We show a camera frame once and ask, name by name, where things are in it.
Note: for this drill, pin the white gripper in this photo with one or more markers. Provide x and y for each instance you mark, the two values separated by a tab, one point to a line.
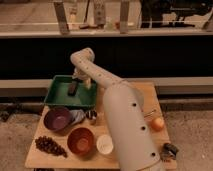
79	74

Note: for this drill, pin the white paper cup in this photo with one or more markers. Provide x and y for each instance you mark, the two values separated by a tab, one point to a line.
105	145

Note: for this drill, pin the wooden table board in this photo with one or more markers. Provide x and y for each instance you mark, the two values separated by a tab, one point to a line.
38	159

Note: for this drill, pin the purple bowl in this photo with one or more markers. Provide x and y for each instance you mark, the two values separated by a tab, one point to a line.
57	118

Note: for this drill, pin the dark small toy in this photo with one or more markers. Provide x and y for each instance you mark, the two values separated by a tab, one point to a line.
169	151

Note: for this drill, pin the orange bowl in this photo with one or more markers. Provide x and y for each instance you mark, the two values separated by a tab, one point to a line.
81	141

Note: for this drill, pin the small striped dark object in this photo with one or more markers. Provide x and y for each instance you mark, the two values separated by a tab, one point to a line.
91	115

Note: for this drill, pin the dark brown eraser block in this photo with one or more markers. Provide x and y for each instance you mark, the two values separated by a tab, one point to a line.
72	88

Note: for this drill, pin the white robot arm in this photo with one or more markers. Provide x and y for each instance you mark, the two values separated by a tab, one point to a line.
134	147

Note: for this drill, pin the orange apple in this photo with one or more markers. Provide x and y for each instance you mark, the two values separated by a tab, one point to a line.
157	124

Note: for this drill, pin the green plastic tray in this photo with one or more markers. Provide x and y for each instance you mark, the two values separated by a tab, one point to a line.
57	95

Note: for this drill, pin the bunch of dark grapes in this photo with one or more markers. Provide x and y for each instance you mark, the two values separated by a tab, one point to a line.
50	146

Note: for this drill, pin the crumpled grey cloth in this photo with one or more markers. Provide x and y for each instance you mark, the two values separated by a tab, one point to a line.
78	116

